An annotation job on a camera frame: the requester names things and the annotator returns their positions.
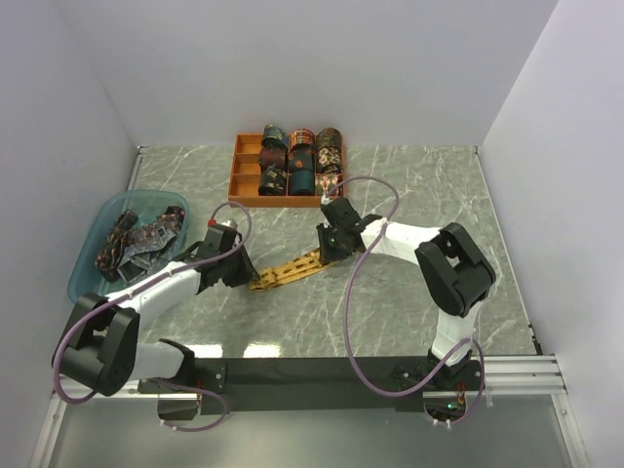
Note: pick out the red green paisley rolled tie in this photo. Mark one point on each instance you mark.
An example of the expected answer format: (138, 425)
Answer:
(325, 184)

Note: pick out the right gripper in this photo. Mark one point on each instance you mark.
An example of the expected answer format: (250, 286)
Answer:
(327, 255)

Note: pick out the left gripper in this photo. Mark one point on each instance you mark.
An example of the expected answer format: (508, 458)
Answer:
(247, 272)

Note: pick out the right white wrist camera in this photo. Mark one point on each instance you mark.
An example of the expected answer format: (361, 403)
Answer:
(325, 199)

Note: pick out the red patterned rolled tie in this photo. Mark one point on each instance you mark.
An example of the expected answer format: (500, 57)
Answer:
(301, 137)

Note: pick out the black gold rolled tie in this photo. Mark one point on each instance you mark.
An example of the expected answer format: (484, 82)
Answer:
(272, 182)

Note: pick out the brown floral rolled tie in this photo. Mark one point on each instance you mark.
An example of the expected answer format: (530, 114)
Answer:
(329, 161)

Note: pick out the yellow beetle print tie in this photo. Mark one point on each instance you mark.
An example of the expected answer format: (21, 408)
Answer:
(297, 269)

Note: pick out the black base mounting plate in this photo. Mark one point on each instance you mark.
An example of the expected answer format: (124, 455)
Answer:
(260, 384)

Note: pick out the brown patterned rolled tie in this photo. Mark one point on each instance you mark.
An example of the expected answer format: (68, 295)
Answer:
(329, 137)

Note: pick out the teal plain rolled tie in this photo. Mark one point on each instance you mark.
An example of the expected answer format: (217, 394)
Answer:
(302, 183)

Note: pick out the teal plastic basin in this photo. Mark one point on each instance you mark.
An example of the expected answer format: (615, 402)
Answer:
(147, 205)

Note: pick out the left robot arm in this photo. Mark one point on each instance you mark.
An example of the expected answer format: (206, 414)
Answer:
(99, 347)

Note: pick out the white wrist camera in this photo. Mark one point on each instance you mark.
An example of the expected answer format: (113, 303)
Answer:
(325, 199)
(222, 226)

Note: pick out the orange wooden compartment tray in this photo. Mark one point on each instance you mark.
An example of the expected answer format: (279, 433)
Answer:
(245, 174)

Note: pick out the black red dotted tie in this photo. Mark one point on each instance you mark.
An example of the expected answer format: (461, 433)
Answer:
(113, 248)

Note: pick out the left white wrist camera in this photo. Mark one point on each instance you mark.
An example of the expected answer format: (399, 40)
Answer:
(222, 226)

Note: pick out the dark green rolled tie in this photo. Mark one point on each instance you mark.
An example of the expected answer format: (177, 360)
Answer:
(274, 136)

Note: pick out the grey blue patterned tie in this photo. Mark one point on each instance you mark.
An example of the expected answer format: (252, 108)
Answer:
(138, 262)

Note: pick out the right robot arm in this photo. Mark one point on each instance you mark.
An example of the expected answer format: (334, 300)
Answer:
(456, 272)

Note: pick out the maroon rolled tie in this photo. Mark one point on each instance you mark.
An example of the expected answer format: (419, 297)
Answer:
(272, 157)

